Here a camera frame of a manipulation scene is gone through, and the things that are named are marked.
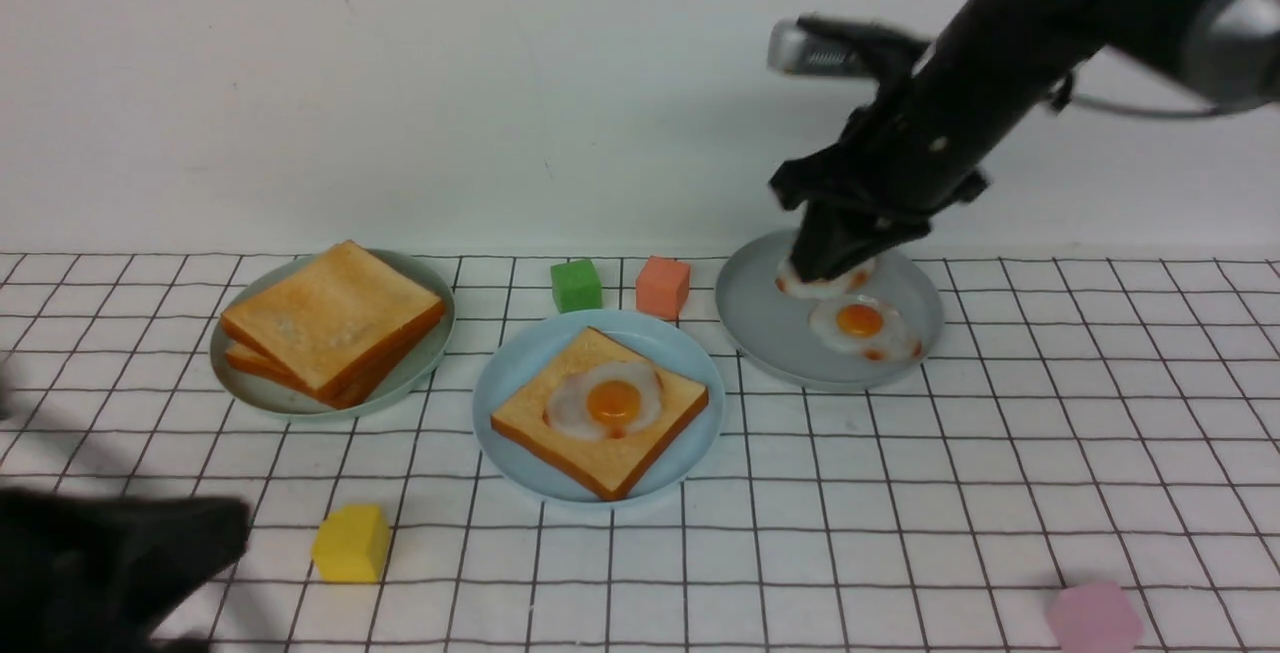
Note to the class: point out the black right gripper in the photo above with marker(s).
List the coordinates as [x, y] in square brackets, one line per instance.
[856, 209]

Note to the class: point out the toast slice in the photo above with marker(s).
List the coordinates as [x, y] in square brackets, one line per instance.
[612, 467]
[335, 312]
[242, 358]

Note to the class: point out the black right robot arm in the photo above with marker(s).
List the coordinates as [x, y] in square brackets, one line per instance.
[943, 105]

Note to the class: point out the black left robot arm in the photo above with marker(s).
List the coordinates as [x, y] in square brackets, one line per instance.
[84, 573]

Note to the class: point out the right-side fried egg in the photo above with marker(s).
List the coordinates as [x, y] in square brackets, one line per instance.
[865, 327]

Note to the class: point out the grey egg plate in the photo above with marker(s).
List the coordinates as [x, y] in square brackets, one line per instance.
[772, 328]

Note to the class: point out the salmon foam cube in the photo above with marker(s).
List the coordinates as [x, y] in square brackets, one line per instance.
[662, 287]

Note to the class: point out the green foam cube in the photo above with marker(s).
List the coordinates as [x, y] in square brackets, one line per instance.
[576, 286]

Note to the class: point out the light blue center plate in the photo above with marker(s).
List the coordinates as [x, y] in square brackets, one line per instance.
[517, 362]

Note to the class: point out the pink foam block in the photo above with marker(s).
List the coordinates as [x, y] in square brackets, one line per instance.
[1095, 617]

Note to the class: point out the pale green bread plate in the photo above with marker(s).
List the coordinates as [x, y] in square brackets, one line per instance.
[288, 405]

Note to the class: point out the yellow foam block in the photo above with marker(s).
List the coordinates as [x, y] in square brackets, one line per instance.
[352, 545]

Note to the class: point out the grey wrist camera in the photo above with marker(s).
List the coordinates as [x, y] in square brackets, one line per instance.
[794, 51]

